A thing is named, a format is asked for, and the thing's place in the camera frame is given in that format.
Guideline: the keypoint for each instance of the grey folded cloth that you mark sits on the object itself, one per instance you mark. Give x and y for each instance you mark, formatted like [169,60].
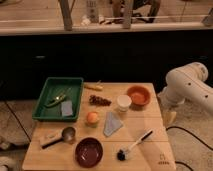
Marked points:
[112,124]

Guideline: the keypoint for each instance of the orange plastic bowl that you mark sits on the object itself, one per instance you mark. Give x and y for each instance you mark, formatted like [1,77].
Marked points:
[139,95]

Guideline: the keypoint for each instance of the orange fruit toy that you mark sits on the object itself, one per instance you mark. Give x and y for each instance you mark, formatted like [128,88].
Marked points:
[92,118]

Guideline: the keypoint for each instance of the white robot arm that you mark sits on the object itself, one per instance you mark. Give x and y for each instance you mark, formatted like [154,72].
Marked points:
[185,82]

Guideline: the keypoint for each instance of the dark purple grape bunch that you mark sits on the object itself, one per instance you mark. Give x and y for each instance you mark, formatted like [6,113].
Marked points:
[99,101]

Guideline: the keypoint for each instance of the dark red bowl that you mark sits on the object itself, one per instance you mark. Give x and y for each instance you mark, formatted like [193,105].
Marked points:
[88,152]

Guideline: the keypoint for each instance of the green utensil in tray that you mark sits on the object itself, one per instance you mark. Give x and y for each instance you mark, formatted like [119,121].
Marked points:
[56,100]

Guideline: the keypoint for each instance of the green plastic tray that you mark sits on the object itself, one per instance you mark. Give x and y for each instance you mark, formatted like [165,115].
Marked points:
[53,87]

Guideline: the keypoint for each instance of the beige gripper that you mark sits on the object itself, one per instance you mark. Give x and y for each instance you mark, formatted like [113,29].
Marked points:
[169,116]

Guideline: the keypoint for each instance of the white paper cup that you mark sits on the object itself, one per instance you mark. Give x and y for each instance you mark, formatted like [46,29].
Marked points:
[123,102]

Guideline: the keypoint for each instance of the metal measuring cup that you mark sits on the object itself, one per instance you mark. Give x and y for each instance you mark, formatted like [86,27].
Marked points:
[67,135]

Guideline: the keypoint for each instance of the black and white dish brush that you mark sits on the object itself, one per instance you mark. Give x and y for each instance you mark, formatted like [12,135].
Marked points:
[123,154]

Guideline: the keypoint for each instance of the grey sponge in tray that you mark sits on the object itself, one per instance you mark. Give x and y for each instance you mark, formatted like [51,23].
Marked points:
[66,108]

